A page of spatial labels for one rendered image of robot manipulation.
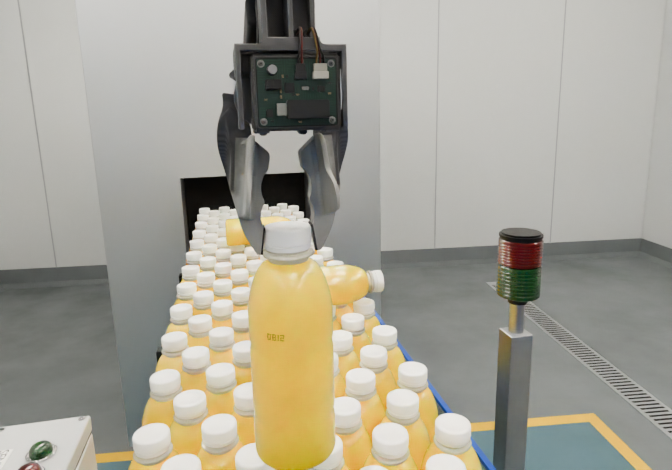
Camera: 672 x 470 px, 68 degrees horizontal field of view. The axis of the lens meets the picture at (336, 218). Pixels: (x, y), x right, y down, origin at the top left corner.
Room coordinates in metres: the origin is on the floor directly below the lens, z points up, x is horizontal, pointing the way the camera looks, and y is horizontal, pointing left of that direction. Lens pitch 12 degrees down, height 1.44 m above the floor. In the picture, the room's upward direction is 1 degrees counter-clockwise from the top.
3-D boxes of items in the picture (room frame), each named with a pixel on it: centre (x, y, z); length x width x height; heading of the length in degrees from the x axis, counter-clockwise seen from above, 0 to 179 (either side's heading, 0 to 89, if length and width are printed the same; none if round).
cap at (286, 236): (0.40, 0.04, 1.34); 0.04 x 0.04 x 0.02
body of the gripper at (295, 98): (0.37, 0.03, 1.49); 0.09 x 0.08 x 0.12; 12
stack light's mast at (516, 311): (0.73, -0.28, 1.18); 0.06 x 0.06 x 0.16
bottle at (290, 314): (0.40, 0.04, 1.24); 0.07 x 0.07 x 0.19
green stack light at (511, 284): (0.73, -0.28, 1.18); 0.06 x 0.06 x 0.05
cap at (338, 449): (0.47, 0.02, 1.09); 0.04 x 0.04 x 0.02
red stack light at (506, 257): (0.73, -0.28, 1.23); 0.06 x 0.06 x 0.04
